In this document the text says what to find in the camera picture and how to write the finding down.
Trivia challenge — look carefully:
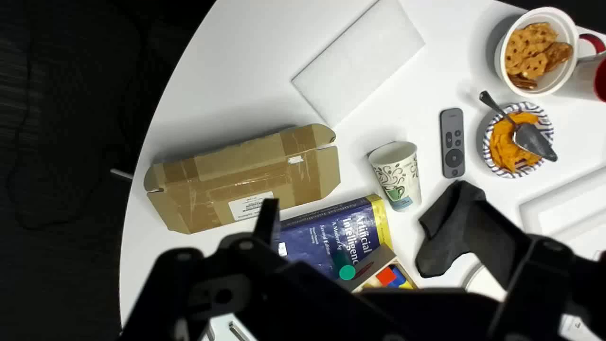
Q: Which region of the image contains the printed paper cup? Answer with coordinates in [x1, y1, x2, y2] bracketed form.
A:
[368, 138, 423, 212]

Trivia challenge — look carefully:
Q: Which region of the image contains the red mug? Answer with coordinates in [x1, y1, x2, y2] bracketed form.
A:
[576, 30, 606, 104]

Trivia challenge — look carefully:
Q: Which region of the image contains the wooden box of coloured blocks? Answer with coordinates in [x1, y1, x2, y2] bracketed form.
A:
[338, 245, 419, 296]

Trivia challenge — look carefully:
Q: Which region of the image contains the orange chips pile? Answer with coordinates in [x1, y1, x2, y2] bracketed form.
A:
[489, 112, 546, 174]

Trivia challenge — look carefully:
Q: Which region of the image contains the black remote control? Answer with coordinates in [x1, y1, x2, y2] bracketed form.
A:
[438, 106, 468, 180]

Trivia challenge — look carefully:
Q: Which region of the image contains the open brown cardboard box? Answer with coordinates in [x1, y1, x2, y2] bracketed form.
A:
[143, 121, 343, 237]

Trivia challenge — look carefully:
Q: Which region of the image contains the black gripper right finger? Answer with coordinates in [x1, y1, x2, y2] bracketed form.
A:
[415, 178, 538, 288]

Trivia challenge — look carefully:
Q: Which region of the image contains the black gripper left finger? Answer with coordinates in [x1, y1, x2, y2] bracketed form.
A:
[252, 197, 285, 252]

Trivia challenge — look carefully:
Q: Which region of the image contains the pretzel crackers pile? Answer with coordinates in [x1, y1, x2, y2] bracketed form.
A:
[504, 21, 576, 91]

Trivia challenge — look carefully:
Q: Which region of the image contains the long white tray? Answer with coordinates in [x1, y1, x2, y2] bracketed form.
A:
[518, 163, 606, 256]

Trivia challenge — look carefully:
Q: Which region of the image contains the patterned paper plate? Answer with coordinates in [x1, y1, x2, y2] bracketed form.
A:
[482, 101, 557, 180]

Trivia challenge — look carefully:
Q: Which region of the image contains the white bowl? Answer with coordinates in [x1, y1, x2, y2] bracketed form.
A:
[493, 6, 582, 99]

